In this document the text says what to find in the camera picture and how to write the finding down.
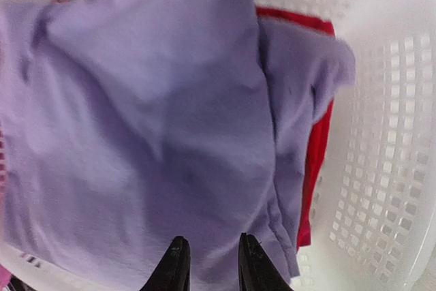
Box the lilac garment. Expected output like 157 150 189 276
1 0 355 290

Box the red teddy bear shirt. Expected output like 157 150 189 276
256 7 335 249

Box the pink cartoon suitcase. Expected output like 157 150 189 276
0 265 12 289

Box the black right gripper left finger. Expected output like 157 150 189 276
141 236 191 291

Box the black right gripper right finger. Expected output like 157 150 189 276
238 233 292 291

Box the white plastic mesh basket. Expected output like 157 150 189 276
1 0 435 290

